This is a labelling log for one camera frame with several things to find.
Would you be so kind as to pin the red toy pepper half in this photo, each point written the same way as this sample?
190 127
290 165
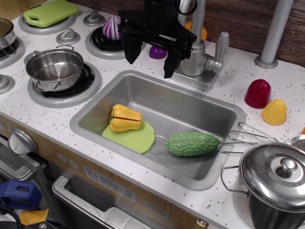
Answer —
258 94

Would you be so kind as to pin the grey oven knob front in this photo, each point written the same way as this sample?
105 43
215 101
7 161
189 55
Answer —
21 143

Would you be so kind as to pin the grey vertical pole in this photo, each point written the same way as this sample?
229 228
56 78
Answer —
267 59

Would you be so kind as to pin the grey stove knob middle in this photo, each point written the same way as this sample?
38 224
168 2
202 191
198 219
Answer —
68 37

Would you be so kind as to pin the steel pot at left edge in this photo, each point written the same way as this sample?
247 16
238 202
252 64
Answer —
7 35

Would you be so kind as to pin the back right stove burner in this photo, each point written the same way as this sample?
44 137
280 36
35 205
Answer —
99 46

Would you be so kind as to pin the yellow toy bell pepper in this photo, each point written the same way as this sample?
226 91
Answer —
123 119

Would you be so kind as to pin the yellow toy corn piece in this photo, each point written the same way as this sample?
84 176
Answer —
275 113

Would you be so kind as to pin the grey stove knob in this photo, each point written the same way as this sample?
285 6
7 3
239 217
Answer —
93 19
68 37
6 83

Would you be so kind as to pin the orange toy vegetable behind faucet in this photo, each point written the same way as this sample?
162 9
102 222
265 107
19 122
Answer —
188 26

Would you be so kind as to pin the grey oven door handle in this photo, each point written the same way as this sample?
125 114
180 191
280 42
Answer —
112 218

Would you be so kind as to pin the stove burner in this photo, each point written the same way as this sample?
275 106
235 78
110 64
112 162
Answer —
14 57
99 46
55 28

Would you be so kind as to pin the grey stove knob upper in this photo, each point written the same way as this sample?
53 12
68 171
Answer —
93 19

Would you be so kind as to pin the steel strainer at right edge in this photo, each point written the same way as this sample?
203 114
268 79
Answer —
298 141

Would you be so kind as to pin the small steel pot on burner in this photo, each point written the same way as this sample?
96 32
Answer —
55 69

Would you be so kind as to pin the back left stove burner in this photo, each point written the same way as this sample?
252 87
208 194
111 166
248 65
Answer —
55 28

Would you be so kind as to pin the steel pot with lid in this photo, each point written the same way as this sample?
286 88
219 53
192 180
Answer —
269 192

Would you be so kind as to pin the stainless steel sink basin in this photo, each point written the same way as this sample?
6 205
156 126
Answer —
169 109

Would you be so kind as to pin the green toy cutting board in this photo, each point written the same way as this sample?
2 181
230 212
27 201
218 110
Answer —
50 13

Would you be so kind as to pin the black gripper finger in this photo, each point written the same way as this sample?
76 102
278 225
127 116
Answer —
175 55
132 45

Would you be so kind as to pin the grey stove knob left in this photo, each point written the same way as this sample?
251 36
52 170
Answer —
6 83

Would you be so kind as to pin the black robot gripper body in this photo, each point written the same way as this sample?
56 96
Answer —
158 21

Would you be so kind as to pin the purple white toy onion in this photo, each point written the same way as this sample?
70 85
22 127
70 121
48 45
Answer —
110 28

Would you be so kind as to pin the light green toy plate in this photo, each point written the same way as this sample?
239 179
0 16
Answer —
139 140

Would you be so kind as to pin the steel wire handle utensil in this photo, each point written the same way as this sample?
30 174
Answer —
246 134

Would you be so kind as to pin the grey toy faucet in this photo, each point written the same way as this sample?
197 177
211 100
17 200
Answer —
201 70

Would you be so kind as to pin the green toy bitter gourd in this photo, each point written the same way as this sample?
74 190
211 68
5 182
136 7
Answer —
192 143

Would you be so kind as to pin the purple toy eggplant piece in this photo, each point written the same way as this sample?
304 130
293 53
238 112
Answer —
157 53

